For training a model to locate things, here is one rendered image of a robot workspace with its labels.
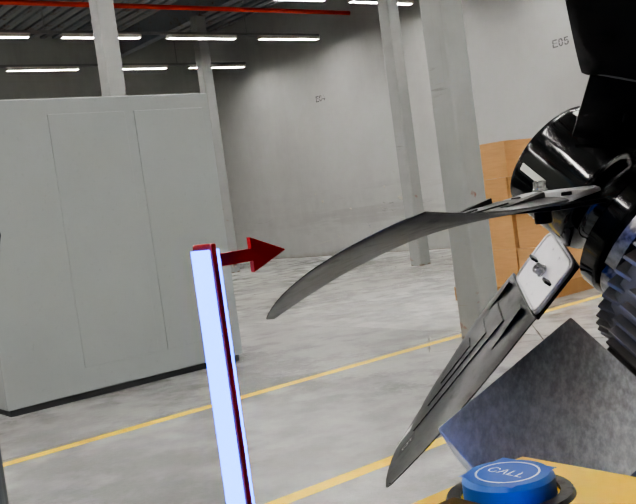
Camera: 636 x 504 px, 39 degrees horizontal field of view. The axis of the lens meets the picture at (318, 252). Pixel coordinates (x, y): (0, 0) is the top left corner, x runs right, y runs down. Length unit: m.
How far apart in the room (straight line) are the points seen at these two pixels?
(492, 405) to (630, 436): 0.11
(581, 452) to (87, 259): 6.33
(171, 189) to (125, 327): 1.16
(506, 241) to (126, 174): 4.02
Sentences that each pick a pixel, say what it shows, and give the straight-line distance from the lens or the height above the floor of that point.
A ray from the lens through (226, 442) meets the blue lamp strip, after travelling 0.61.
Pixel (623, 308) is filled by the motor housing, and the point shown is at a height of 1.09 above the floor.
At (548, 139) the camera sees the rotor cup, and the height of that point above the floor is 1.24.
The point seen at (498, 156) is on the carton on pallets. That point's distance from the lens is 9.20.
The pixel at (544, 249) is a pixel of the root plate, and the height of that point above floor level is 1.13.
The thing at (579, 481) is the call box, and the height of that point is 1.07.
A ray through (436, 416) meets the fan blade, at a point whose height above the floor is 0.98.
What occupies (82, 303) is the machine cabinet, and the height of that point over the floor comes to 0.71.
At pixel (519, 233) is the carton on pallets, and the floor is 0.65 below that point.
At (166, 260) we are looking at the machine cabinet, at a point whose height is 0.93.
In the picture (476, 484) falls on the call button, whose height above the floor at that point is 1.08.
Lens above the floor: 1.21
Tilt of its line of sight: 3 degrees down
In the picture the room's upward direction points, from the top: 8 degrees counter-clockwise
